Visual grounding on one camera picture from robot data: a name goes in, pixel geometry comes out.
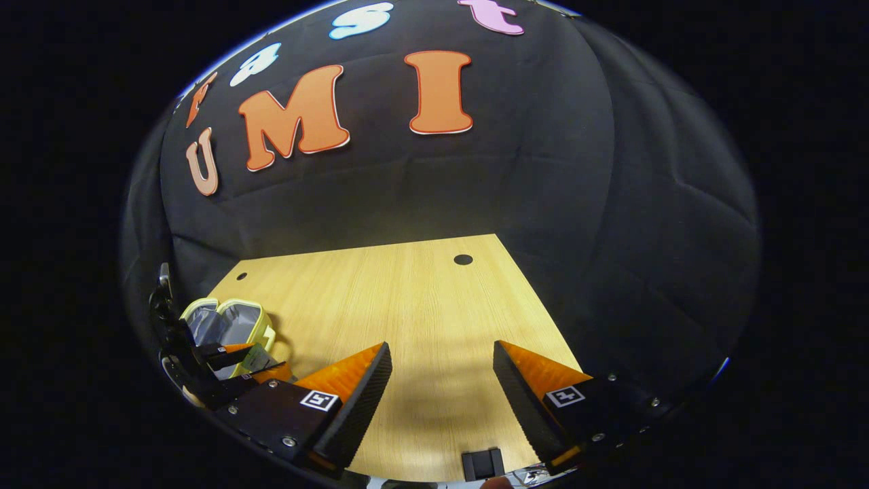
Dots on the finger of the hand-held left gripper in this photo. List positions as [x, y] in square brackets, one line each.
[234, 390]
[217, 356]

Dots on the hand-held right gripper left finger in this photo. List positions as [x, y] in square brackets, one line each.
[356, 407]

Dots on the cream yellow suitcase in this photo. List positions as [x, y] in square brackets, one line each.
[234, 322]

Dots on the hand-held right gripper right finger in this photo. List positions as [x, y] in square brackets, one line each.
[526, 407]

